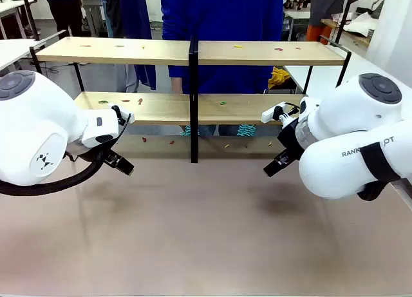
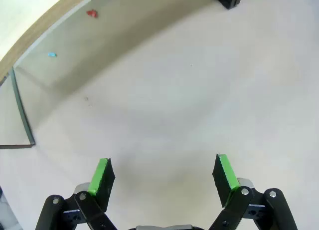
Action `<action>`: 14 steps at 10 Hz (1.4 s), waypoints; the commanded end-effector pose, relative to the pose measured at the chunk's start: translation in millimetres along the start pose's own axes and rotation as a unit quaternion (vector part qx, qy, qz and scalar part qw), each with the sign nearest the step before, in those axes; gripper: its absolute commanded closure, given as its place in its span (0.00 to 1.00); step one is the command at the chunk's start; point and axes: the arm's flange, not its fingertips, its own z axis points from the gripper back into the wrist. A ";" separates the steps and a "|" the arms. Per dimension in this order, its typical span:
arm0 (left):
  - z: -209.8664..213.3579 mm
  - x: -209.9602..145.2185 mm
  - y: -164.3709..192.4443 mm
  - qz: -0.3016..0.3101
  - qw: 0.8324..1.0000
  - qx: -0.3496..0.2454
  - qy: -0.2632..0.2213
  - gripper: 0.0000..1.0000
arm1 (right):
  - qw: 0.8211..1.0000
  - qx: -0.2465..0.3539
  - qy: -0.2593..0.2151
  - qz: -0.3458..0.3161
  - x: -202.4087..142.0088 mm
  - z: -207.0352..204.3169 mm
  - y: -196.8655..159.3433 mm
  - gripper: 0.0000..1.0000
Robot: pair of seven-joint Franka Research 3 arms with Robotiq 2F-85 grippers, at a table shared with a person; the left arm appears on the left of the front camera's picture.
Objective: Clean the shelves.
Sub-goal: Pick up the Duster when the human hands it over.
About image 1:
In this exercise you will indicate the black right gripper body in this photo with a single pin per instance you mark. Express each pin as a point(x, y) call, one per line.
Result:
point(290, 136)

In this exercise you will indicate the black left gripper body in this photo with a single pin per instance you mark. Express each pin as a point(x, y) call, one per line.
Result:
point(112, 157)

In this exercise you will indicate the teal ribbed cleaning glove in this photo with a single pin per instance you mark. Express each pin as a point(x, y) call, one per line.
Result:
point(246, 129)
point(186, 130)

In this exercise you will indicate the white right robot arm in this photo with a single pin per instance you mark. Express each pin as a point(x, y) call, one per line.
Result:
point(354, 123)

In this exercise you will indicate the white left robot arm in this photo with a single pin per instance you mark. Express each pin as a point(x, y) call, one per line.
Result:
point(32, 126)

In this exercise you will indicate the yellow cloth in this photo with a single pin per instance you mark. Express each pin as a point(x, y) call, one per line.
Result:
point(279, 78)

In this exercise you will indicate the large white side table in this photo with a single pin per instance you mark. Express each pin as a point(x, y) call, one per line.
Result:
point(322, 74)

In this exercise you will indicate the orange garment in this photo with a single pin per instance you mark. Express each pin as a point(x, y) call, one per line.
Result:
point(313, 33)

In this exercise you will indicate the wooden background table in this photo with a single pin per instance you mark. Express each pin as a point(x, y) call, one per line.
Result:
point(354, 36)

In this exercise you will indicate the person in blue sweater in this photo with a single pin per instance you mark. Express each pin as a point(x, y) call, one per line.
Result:
point(222, 26)

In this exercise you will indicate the white crumpled cloth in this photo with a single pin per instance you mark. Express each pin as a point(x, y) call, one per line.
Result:
point(362, 23)

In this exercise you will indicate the black coat rack pole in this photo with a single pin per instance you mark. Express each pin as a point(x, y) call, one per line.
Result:
point(345, 13)

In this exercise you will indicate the grey hanging garment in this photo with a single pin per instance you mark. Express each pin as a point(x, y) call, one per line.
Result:
point(328, 4)

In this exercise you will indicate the background person in dark clothes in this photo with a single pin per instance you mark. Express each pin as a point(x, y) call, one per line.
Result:
point(62, 7)

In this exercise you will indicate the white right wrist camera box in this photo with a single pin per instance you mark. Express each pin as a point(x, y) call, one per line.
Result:
point(269, 116)

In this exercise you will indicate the wooden two-tier shelf black frame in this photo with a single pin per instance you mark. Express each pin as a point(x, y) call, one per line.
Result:
point(193, 57)

